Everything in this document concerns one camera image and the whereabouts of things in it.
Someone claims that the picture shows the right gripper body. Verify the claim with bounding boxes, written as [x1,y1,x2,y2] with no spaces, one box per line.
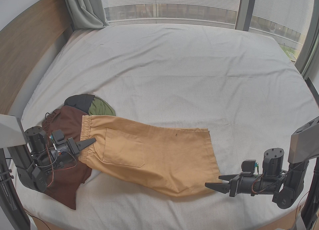
[228,173,264,197]

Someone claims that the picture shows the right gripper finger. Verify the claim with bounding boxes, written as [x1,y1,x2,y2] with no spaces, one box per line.
[205,182,231,195]
[218,173,239,182]

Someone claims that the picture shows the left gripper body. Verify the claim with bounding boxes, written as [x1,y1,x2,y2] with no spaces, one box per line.
[50,137,81,161]

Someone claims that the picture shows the tan shorts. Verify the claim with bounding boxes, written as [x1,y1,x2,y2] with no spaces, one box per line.
[78,114,221,197]

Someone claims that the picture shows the bed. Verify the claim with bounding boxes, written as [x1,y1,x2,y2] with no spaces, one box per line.
[0,0,319,230]

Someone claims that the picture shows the brown shorts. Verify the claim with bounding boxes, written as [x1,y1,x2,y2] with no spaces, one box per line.
[37,106,94,210]

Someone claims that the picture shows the white garment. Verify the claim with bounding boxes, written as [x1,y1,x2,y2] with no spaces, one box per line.
[79,169,101,187]

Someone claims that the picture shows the black garment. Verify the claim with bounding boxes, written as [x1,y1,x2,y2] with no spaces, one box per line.
[64,94,96,114]

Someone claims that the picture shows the green garment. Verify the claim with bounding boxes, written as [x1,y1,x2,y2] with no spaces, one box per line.
[88,96,116,117]

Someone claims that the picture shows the grey-green curtain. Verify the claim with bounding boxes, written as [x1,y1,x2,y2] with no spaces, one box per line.
[59,0,110,30]

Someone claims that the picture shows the window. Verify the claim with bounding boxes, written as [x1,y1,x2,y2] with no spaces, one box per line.
[96,0,319,81]

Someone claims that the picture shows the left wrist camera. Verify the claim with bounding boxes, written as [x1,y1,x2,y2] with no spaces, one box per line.
[51,130,66,145]

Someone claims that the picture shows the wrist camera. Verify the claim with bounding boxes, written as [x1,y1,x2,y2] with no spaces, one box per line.
[241,159,257,176]
[51,130,66,145]

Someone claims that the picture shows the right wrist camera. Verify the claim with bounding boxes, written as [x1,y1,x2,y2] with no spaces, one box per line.
[241,159,257,176]

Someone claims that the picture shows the black cable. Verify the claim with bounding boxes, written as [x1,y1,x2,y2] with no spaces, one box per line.
[26,214,50,227]

